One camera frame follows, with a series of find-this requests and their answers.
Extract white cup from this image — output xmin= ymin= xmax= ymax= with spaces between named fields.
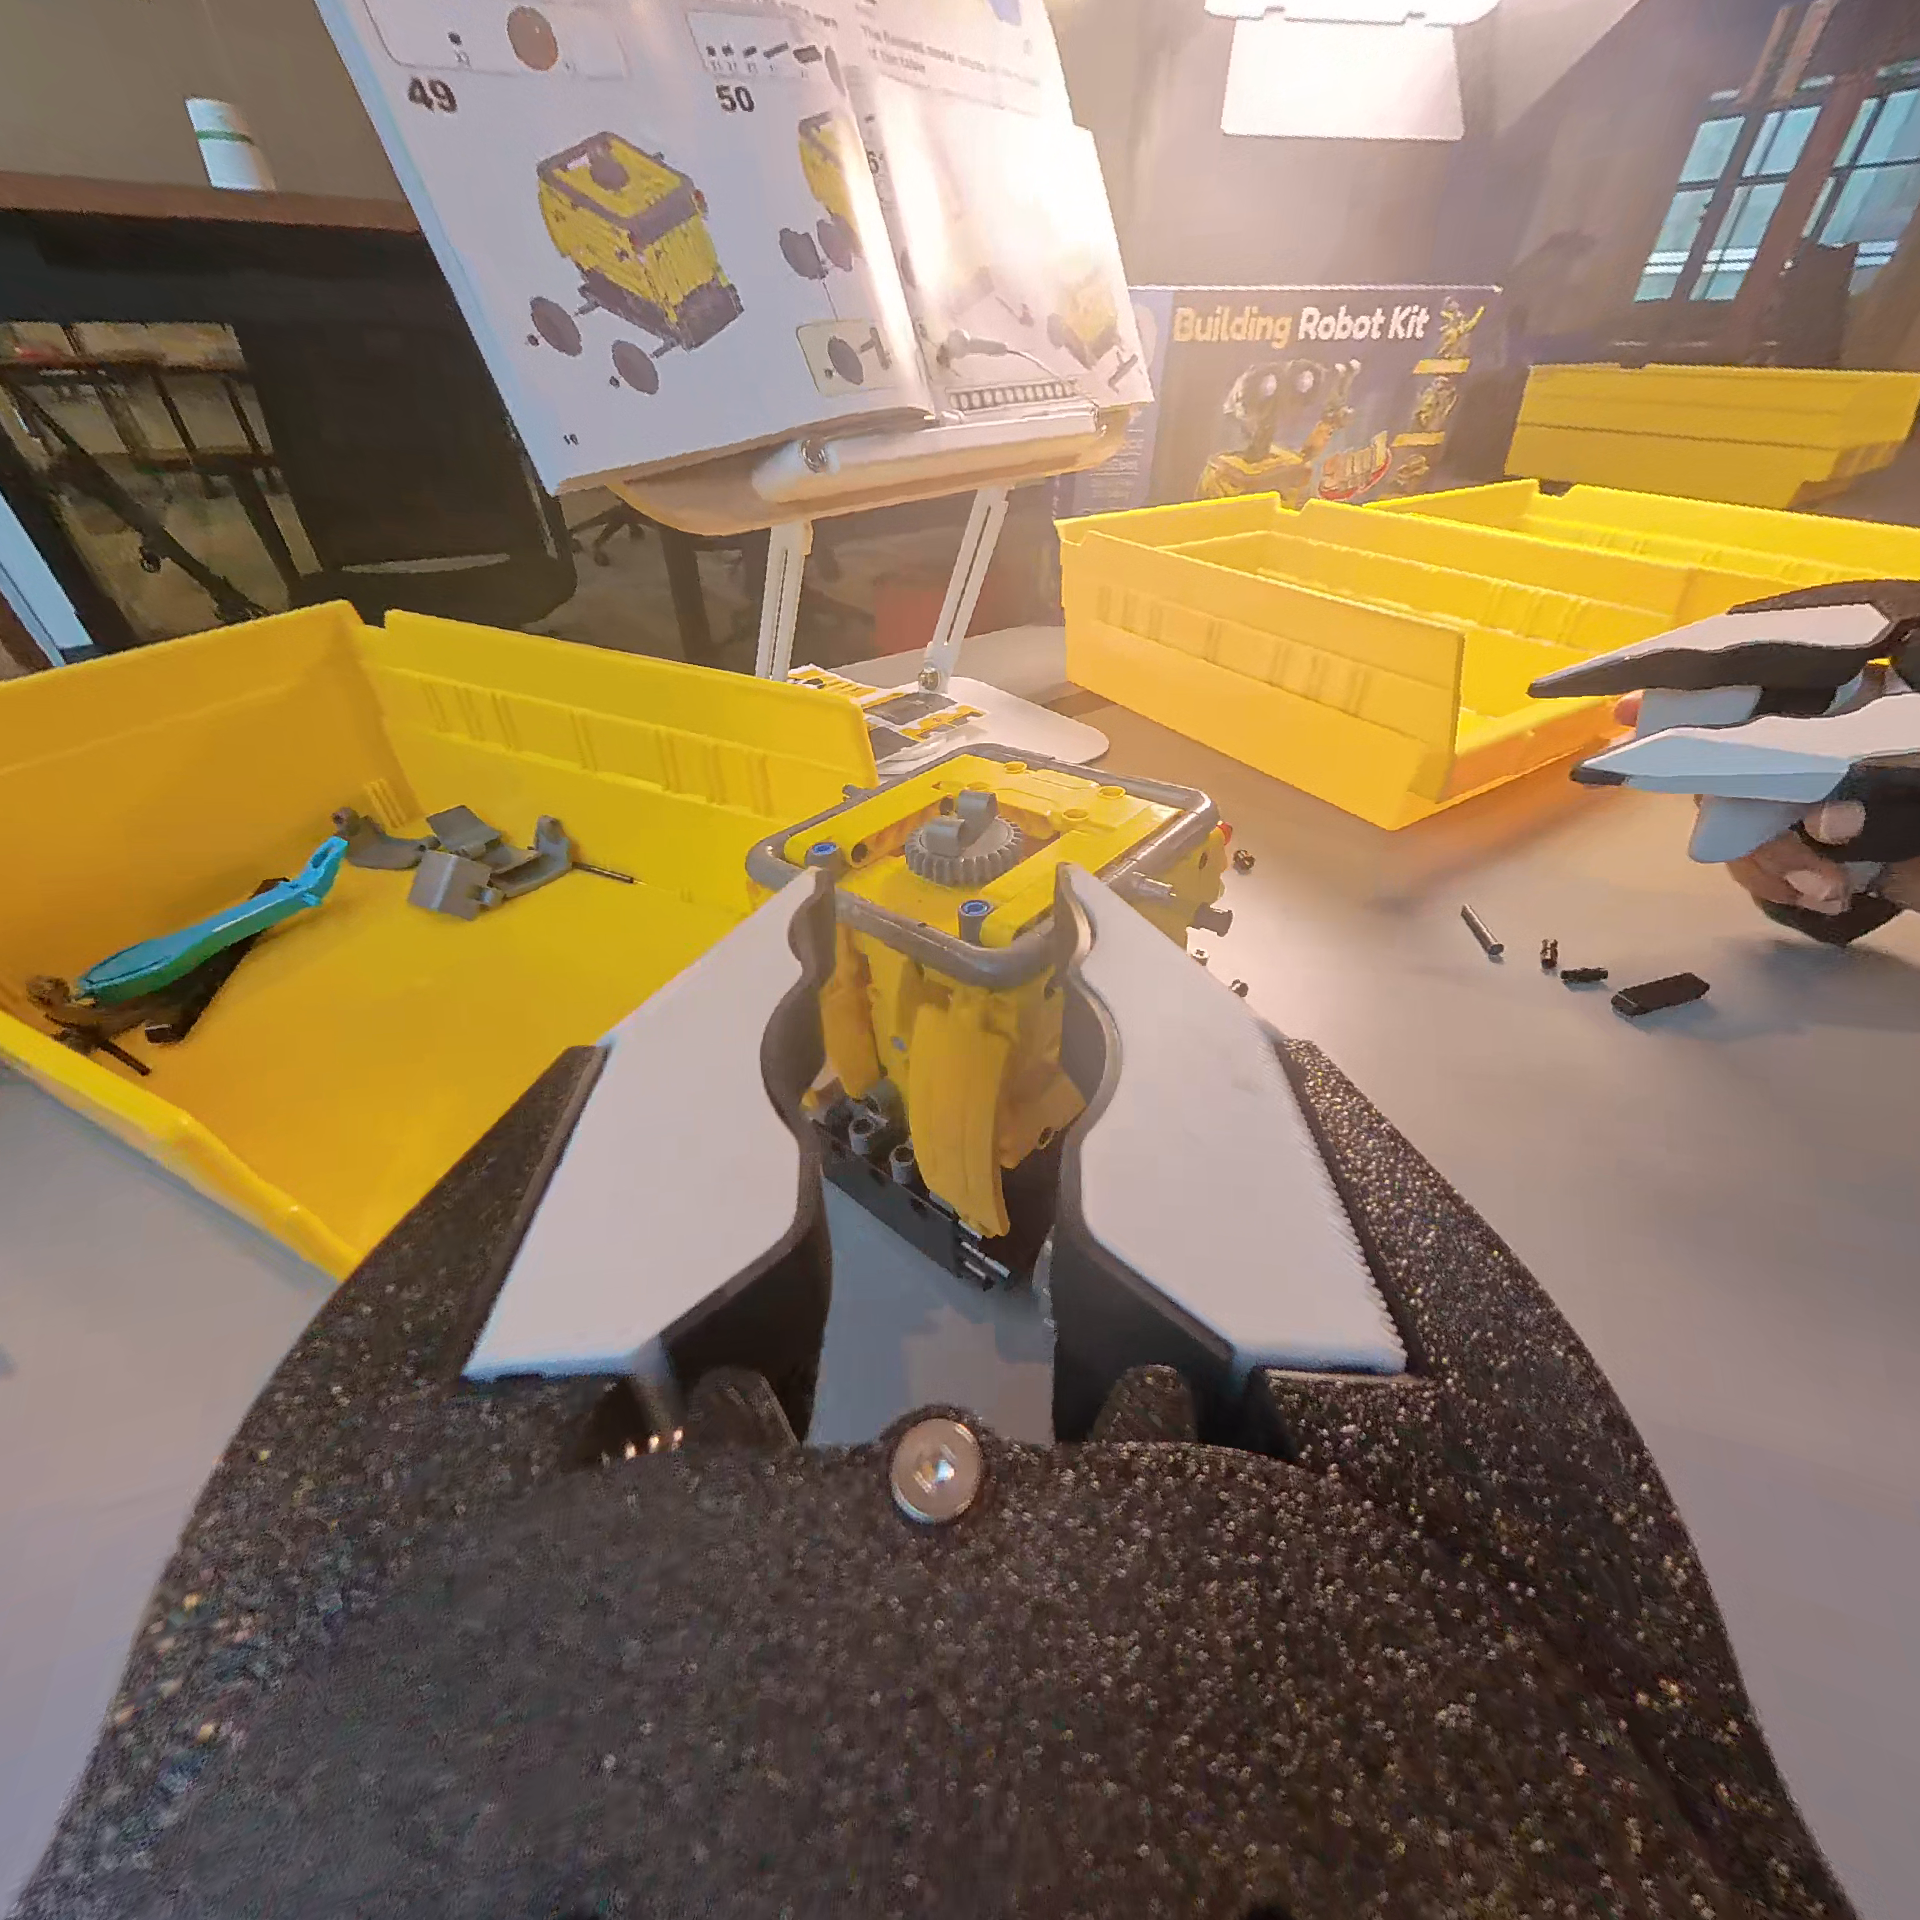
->
xmin=187 ymin=96 xmax=281 ymax=195

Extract printed cardboard toy box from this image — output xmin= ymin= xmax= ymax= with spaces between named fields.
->
xmin=1074 ymin=287 xmax=1508 ymax=515

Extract grey desk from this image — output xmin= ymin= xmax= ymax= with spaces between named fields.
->
xmin=0 ymin=586 xmax=1920 ymax=1920

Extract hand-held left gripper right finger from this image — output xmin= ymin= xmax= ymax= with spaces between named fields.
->
xmin=1052 ymin=864 xmax=1409 ymax=1444

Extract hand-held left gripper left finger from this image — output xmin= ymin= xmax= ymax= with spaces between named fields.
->
xmin=467 ymin=872 xmax=831 ymax=1444

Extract yellow printed sticker sheet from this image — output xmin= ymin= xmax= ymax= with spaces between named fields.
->
xmin=787 ymin=667 xmax=982 ymax=751

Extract building instruction booklet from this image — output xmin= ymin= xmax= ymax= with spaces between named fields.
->
xmin=315 ymin=0 xmax=1156 ymax=496

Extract building windows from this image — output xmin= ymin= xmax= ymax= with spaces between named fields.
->
xmin=1638 ymin=85 xmax=1920 ymax=320

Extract yellow toy brick vehicle model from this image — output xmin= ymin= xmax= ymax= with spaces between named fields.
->
xmin=746 ymin=752 xmax=1239 ymax=1291

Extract teal brick separator tool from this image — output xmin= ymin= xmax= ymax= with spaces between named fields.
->
xmin=75 ymin=834 xmax=350 ymax=1009

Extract pile of grey brick pieces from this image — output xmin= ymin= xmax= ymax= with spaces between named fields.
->
xmin=332 ymin=804 xmax=639 ymax=921

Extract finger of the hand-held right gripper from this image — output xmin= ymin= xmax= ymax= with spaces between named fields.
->
xmin=1575 ymin=704 xmax=1920 ymax=876
xmin=1532 ymin=580 xmax=1920 ymax=716

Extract yellow storage bin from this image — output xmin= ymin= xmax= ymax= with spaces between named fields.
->
xmin=1057 ymin=490 xmax=1802 ymax=833
xmin=0 ymin=601 xmax=878 ymax=1279
xmin=1368 ymin=476 xmax=1920 ymax=608
xmin=1502 ymin=361 xmax=1920 ymax=512

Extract dark wooden shelf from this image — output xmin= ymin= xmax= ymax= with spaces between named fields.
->
xmin=0 ymin=177 xmax=579 ymax=667

